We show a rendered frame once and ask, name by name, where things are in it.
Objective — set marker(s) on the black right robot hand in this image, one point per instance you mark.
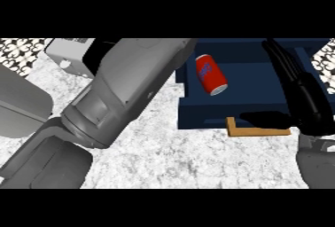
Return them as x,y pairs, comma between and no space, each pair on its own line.
308,103

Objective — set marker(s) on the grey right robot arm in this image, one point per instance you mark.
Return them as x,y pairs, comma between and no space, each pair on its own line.
318,165

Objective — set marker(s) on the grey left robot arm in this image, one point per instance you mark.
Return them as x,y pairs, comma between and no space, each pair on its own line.
126,79

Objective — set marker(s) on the dark blue open drawer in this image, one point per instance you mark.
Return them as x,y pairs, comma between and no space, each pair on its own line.
251,76

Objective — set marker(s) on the dark blue drawer front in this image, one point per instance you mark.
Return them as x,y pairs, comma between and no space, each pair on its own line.
210,115

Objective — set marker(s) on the red soda can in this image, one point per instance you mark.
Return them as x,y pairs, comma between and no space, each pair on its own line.
210,74

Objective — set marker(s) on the white and black appliance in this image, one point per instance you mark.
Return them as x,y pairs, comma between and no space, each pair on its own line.
70,56

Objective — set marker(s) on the grey rounded panel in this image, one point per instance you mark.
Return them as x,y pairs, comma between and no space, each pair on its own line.
21,103

